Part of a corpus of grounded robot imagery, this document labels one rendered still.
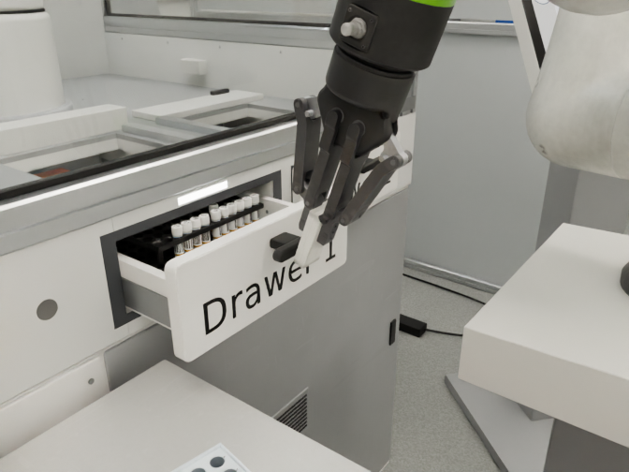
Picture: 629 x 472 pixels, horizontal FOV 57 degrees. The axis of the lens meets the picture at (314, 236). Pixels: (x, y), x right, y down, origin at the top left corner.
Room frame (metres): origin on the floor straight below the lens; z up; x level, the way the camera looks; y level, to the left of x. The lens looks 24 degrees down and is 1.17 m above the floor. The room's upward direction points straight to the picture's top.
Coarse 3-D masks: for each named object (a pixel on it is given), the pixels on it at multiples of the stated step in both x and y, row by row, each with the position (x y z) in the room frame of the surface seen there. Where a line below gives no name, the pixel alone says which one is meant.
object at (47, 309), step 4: (48, 300) 0.49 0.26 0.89; (52, 300) 0.50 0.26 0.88; (40, 304) 0.49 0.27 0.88; (44, 304) 0.49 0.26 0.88; (48, 304) 0.49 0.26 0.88; (52, 304) 0.50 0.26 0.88; (56, 304) 0.50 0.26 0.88; (40, 308) 0.49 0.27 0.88; (44, 308) 0.49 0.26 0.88; (48, 308) 0.49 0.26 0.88; (52, 308) 0.50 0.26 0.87; (56, 308) 0.50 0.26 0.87; (40, 312) 0.49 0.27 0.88; (44, 312) 0.49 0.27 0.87; (48, 312) 0.49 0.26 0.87; (52, 312) 0.49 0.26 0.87; (40, 316) 0.48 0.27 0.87; (44, 316) 0.49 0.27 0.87; (48, 316) 0.49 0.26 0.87; (52, 316) 0.49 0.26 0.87
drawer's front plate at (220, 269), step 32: (256, 224) 0.58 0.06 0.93; (288, 224) 0.61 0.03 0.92; (192, 256) 0.50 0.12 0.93; (224, 256) 0.53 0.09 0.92; (256, 256) 0.57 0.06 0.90; (320, 256) 0.66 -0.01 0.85; (192, 288) 0.49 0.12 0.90; (224, 288) 0.53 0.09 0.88; (288, 288) 0.61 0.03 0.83; (192, 320) 0.49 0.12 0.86; (224, 320) 0.52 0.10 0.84; (192, 352) 0.49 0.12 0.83
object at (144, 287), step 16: (272, 208) 0.75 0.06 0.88; (128, 272) 0.56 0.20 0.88; (144, 272) 0.54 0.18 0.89; (160, 272) 0.54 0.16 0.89; (128, 288) 0.55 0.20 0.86; (144, 288) 0.54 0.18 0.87; (160, 288) 0.52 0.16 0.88; (128, 304) 0.56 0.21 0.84; (144, 304) 0.54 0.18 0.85; (160, 304) 0.52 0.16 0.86; (160, 320) 0.52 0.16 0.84
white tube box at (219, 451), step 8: (216, 448) 0.39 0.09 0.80; (224, 448) 0.39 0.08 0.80; (200, 456) 0.38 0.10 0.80; (208, 456) 0.38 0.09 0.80; (216, 456) 0.38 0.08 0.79; (224, 456) 0.38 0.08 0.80; (232, 456) 0.38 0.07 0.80; (184, 464) 0.37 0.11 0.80; (192, 464) 0.37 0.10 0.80; (200, 464) 0.37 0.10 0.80; (208, 464) 0.37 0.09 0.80; (216, 464) 0.38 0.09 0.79; (224, 464) 0.37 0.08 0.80; (232, 464) 0.37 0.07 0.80; (240, 464) 0.37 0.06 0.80
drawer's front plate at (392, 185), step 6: (378, 150) 0.96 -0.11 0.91; (372, 156) 0.94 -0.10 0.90; (360, 174) 0.92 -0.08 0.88; (366, 174) 0.93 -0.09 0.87; (396, 174) 1.02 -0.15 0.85; (360, 180) 0.92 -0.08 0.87; (390, 180) 1.00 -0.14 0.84; (396, 180) 1.02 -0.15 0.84; (330, 186) 0.85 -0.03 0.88; (384, 186) 0.98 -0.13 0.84; (390, 186) 1.00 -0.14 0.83; (396, 186) 1.02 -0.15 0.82; (354, 192) 0.90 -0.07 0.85; (384, 192) 0.98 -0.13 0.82; (294, 198) 0.80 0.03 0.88; (300, 198) 0.79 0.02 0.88; (378, 198) 0.97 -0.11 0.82
